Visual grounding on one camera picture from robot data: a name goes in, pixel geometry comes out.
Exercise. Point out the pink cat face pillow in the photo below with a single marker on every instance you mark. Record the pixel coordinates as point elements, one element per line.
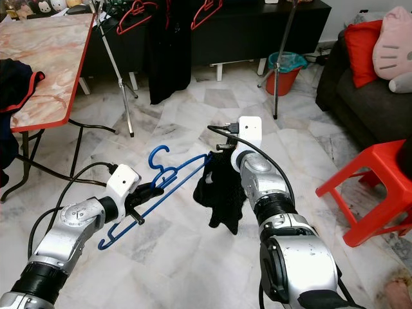
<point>396,45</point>

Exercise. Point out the black garment with red trim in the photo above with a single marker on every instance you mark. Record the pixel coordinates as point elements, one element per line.
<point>16,90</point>

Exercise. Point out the red plastic stool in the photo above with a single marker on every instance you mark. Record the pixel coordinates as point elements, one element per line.
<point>373,167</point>

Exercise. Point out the person's bare foot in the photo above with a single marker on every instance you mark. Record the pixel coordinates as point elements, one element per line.
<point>399,293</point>

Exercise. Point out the brown bear figurine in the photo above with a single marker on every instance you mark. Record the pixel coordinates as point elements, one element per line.
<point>28,11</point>

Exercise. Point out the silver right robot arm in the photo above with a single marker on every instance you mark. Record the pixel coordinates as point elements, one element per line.
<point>302,264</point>

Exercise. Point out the plain black garment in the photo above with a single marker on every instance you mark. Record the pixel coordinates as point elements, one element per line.
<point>167,58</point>

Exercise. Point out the black white plush figurine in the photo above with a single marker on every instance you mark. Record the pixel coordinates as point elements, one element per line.
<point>44,7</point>

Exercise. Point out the black TV console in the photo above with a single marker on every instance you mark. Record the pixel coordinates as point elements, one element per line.
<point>244,35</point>

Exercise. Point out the black garment with green logo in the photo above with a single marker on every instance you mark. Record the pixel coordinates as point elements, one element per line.
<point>222,193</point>

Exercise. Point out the dark brown fabric sofa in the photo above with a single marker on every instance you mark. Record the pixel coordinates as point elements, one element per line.
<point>367,116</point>

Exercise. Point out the marble-top folding table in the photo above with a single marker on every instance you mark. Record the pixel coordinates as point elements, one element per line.
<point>48,58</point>

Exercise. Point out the blue plastic clothes hanger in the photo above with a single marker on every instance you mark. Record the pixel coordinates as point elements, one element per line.
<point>111,239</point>

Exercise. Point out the silver metal clothes rack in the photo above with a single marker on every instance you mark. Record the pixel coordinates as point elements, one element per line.
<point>119,90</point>

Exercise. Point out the white lace cloth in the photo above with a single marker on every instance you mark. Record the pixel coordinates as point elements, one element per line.
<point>365,18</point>

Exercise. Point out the red plastic clothes hanger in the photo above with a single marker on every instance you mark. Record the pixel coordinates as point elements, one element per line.
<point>138,9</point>
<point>206,8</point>

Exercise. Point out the red cushion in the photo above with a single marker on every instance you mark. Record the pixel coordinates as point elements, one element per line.
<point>362,51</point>

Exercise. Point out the yellow plush figurine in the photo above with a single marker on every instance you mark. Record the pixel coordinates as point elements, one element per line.
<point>75,4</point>

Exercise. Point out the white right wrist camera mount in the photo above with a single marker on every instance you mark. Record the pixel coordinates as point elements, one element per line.
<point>250,132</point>

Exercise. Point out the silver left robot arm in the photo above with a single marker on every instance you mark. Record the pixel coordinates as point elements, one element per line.
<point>64,248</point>

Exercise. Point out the red bin with teal liner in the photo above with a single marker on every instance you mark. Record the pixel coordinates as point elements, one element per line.
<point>286,80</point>

